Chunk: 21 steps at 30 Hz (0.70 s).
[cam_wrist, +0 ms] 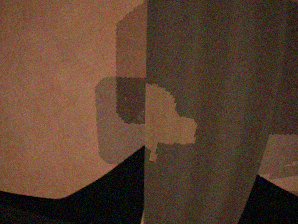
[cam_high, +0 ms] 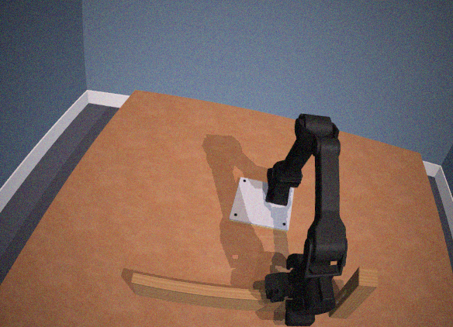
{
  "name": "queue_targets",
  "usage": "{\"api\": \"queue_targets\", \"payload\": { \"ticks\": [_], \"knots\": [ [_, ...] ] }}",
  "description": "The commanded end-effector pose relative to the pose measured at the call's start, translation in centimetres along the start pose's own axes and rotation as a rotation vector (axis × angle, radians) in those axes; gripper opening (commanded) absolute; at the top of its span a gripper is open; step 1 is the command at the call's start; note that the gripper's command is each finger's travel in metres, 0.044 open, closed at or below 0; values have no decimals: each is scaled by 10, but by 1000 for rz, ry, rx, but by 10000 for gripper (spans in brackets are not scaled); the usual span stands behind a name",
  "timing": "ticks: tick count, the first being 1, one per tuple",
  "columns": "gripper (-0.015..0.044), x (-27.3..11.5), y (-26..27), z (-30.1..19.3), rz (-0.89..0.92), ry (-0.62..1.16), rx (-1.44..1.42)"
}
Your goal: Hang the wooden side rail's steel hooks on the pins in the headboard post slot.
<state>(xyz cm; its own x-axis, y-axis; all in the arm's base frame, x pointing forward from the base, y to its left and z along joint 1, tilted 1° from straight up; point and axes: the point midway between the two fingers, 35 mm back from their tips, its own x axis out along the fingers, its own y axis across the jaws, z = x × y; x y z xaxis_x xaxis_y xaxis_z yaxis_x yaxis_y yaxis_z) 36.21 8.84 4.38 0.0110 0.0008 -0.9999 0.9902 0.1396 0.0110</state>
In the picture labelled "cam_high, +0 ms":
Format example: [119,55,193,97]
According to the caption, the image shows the long wooden rail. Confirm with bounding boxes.
[131,273,293,312]

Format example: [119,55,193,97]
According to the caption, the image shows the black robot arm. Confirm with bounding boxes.
[265,114,348,315]

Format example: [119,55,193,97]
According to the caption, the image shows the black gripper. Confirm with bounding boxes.
[285,253,315,326]

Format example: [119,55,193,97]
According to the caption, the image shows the wooden post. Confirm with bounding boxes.
[330,267,378,319]

